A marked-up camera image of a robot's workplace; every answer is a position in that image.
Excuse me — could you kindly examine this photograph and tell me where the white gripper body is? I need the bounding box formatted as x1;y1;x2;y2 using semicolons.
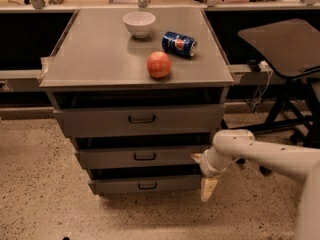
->
199;147;233;178

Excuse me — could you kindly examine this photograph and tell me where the grey bottom drawer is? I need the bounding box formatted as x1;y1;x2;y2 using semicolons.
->
88;175;201;195

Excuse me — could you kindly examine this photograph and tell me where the grey drawer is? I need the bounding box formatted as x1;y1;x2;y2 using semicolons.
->
54;104;225;138
75;145;208;169
88;175;201;195

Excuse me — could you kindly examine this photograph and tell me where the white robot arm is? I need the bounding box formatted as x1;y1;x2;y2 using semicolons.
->
191;129;320;240

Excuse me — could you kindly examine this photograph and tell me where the grey top drawer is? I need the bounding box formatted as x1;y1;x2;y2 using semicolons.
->
54;104;225;138

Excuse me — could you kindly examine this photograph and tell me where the grey middle drawer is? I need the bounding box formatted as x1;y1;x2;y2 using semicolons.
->
75;145;208;169

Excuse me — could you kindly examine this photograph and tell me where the grey drawer cabinet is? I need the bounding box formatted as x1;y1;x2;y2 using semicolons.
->
41;8;233;180

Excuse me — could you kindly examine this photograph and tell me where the red apple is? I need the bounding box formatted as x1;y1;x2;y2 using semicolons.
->
147;51;171;79

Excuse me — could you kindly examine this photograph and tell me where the black office chair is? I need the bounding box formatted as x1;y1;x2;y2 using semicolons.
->
235;77;320;178

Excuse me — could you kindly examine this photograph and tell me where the white power strip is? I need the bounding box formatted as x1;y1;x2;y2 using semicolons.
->
259;61;272;72

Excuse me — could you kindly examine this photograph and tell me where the blue pepsi can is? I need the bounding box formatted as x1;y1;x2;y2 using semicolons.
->
162;31;197;58

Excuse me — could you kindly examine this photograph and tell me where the dark side table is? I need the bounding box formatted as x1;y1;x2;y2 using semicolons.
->
221;18;320;137

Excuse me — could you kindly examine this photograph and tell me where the white ceramic bowl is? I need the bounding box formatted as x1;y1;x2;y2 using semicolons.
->
123;11;156;38

